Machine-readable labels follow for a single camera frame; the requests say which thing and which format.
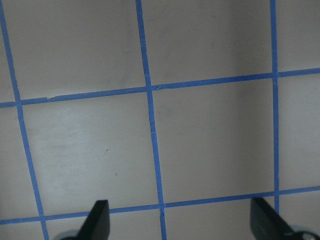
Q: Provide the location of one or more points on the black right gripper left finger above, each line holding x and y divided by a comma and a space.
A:
97, 224

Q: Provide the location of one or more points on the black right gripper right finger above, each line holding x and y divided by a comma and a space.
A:
266, 223

